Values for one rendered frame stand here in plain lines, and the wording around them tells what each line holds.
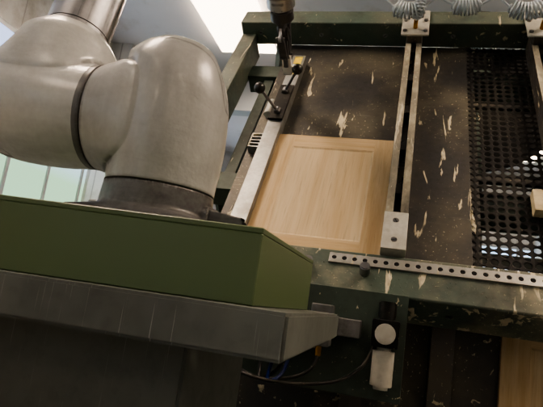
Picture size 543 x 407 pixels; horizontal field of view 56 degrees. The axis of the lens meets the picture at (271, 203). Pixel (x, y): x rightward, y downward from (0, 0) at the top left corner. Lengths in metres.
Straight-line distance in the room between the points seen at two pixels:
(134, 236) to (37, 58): 0.36
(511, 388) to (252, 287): 1.13
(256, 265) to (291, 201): 1.03
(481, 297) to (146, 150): 0.86
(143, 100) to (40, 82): 0.15
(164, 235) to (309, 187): 1.06
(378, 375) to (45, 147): 0.81
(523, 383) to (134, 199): 1.15
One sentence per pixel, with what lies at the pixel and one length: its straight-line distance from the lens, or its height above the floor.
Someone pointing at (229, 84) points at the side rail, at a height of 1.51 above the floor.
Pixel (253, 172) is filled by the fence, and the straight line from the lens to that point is 1.57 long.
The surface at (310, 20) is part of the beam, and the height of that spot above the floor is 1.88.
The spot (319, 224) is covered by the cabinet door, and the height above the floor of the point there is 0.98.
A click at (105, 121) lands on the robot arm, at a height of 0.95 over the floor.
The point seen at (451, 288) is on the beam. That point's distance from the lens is 1.28.
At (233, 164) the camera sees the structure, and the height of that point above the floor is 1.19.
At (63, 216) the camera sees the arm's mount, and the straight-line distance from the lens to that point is 0.56.
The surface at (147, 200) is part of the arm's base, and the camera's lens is 0.66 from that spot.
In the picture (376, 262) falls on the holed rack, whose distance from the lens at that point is 1.29.
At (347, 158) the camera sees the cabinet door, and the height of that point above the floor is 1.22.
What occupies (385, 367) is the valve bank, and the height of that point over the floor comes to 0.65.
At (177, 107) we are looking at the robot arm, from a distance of 0.69.
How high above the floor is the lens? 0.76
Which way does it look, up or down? 10 degrees up
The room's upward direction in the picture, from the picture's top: 8 degrees clockwise
